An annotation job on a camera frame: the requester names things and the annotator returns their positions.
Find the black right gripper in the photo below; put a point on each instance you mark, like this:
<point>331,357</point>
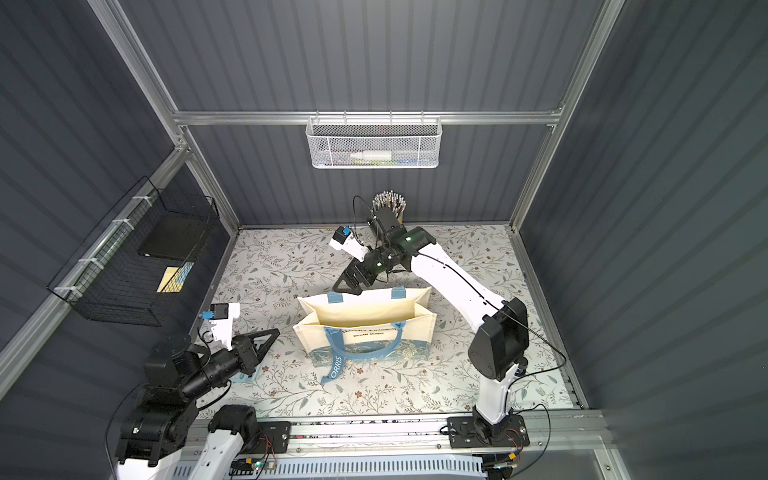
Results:
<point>366,268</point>

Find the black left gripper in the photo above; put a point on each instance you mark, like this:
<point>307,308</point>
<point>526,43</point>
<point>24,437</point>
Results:
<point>245,354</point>

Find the cream and blue canvas tote bag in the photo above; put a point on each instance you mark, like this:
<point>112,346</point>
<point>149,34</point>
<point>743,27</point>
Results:
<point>391,324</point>

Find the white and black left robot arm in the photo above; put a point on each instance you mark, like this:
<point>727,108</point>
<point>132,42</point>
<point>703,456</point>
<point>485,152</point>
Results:
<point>178,374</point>

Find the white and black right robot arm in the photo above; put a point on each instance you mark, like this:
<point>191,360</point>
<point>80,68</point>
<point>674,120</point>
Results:
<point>500,326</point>

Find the teal calculator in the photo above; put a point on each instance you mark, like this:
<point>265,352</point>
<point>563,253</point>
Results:
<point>242,378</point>

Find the yellow sticky note pad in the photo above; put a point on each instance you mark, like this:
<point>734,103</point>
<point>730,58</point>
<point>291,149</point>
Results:
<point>174,278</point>

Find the small green circuit board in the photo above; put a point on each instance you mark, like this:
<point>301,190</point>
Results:
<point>246,467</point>

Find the white marker tube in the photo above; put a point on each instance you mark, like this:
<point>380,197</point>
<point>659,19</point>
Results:
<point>371,156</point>

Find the black notebook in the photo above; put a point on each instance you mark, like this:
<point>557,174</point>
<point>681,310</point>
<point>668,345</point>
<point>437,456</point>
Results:
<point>175,238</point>

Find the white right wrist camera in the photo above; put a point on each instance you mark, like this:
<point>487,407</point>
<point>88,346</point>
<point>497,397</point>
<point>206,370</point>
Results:
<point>344,239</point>

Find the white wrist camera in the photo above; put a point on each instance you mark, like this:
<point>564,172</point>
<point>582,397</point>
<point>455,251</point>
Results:
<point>344,239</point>
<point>220,318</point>

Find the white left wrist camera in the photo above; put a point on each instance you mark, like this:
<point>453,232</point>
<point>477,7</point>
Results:
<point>220,318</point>

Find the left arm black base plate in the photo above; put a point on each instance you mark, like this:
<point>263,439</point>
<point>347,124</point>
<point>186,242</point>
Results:
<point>259,438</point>

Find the white wire mesh basket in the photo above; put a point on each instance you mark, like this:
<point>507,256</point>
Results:
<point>415,142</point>

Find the black wire wall basket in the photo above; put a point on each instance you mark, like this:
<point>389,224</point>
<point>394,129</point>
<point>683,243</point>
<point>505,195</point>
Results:
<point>110,282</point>

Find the white slotted cable duct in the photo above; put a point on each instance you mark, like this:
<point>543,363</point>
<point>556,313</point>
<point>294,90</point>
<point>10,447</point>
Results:
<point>363,467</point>

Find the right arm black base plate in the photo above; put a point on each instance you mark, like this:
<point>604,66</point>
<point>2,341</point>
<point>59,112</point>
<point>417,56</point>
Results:
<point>474,432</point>

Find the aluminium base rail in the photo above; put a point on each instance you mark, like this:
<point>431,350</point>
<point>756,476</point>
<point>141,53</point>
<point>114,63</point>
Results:
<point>412,434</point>

